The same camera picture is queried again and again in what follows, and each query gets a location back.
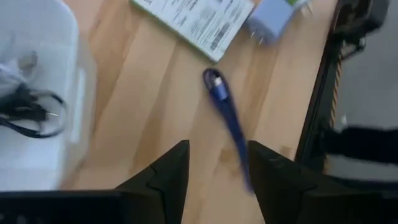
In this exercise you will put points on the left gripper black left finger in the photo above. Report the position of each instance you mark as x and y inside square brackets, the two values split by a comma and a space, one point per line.
[168, 186]

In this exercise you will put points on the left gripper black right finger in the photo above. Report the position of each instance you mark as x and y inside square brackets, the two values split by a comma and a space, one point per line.
[276, 186]

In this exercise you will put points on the green and white packaged box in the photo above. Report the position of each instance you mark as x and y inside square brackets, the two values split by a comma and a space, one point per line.
[202, 21]

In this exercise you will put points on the white USB wall charger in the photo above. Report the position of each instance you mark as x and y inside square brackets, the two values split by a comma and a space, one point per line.
[270, 17]

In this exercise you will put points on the green and white charger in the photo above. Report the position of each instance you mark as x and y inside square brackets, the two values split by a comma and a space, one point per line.
[297, 2]

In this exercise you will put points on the white plastic bin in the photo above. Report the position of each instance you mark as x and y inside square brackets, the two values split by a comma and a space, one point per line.
[37, 161]

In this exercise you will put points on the black metal bar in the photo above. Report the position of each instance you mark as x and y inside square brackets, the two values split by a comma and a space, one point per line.
[363, 144]

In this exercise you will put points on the black aluminium table frame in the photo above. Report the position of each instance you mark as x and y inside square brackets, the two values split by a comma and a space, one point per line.
[314, 109]

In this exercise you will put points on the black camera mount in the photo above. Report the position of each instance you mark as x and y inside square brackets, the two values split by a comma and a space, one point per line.
[360, 25]

